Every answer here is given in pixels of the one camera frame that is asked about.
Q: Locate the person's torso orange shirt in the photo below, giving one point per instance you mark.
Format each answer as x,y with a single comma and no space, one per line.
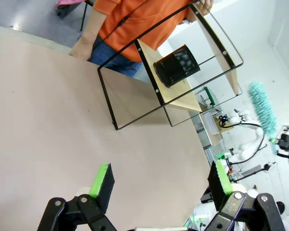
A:
135,26

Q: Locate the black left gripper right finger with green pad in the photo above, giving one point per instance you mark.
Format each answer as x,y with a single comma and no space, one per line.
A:
220,185

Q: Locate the white storage bin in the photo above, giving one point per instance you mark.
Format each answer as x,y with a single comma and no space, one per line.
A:
210,122

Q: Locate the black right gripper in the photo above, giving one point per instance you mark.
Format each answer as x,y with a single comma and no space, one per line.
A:
286,142

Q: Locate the black metal wooden board shelf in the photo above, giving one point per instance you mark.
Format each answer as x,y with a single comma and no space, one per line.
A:
173,79

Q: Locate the teal fluffy duster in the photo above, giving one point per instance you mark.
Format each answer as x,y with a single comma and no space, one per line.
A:
263,108

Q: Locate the person's left hand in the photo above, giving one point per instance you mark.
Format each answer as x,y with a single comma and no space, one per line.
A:
205,6

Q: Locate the person's right forearm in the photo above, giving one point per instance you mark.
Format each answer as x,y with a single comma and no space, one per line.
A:
92,26

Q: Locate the green metal frame rack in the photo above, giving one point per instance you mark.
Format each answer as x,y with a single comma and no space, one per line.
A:
210,96

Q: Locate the black mesh pen cup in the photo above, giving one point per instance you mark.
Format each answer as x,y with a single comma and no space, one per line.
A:
175,67

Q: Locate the person's right hand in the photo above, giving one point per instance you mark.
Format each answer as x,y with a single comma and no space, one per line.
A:
80,51

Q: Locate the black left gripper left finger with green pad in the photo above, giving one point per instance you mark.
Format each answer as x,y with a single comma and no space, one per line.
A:
103,185

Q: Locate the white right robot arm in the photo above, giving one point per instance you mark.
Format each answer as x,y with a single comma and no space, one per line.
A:
249,144

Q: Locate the black chair with pink cloth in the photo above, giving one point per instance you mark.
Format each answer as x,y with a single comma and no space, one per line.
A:
72,7

